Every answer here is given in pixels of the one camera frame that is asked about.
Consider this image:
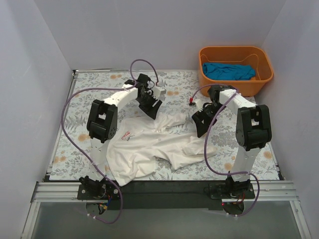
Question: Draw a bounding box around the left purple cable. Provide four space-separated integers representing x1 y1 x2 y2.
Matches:
61 59 160 225

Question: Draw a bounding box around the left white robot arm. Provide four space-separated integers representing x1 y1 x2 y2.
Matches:
79 74 166 199

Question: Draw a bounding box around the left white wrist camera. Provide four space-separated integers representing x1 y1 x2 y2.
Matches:
152 86 166 99

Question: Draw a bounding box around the purple cable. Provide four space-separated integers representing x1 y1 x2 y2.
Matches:
61 59 160 225
190 84 261 218

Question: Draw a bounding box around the orange plastic basket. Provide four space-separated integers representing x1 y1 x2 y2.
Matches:
198 46 274 97

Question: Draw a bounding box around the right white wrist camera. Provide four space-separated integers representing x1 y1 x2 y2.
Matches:
189 98 203 112

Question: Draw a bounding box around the white t shirt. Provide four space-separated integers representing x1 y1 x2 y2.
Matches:
106 113 216 186

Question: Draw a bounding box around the aluminium frame rail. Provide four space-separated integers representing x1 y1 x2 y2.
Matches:
22 180 311 239

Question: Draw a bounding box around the blue t shirt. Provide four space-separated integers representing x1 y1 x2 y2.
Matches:
202 62 256 81

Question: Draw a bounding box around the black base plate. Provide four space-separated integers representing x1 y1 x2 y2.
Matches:
77 180 256 212

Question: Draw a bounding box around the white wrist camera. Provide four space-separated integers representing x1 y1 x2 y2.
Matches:
152 86 166 99
189 98 203 112

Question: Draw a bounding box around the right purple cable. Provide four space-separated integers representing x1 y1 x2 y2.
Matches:
190 84 261 218

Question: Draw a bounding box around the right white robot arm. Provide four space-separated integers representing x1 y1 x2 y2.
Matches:
189 84 272 199

